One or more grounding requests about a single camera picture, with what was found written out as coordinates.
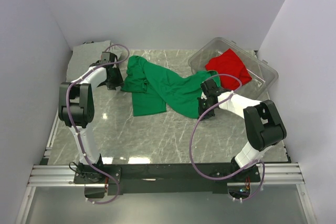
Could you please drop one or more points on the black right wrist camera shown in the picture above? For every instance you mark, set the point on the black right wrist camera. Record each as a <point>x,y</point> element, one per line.
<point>210,88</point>

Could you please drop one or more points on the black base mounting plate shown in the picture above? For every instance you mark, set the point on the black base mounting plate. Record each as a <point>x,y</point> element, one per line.
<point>160,178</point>

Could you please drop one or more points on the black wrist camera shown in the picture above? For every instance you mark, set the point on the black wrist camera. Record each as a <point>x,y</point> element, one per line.
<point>107,57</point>
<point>210,88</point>

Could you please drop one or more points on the aluminium frame rail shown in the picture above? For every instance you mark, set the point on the aluminium frame rail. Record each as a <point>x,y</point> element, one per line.
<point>62,176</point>

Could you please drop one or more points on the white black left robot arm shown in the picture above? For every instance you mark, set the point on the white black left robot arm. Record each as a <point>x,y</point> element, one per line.
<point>76,107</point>

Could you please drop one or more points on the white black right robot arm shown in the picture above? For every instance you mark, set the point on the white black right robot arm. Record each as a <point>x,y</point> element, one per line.
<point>263,123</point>

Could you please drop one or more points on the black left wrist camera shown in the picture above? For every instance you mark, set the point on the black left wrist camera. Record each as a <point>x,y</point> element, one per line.
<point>107,57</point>

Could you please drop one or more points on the folded grey t shirt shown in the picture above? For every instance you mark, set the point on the folded grey t shirt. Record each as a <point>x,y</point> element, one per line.
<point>83,56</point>

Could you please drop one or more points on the red t shirt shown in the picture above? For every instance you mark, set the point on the red t shirt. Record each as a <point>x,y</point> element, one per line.
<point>229,63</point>

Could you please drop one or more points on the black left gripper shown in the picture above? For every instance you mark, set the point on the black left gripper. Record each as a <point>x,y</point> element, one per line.
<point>118,82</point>

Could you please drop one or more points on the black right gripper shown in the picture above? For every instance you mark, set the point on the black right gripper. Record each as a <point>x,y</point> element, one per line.
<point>200,110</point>

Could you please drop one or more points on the clear plastic bin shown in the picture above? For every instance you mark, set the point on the clear plastic bin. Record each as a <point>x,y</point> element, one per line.
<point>263,76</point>

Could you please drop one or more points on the green t shirt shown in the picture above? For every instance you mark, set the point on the green t shirt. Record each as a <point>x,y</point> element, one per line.
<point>154,87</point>

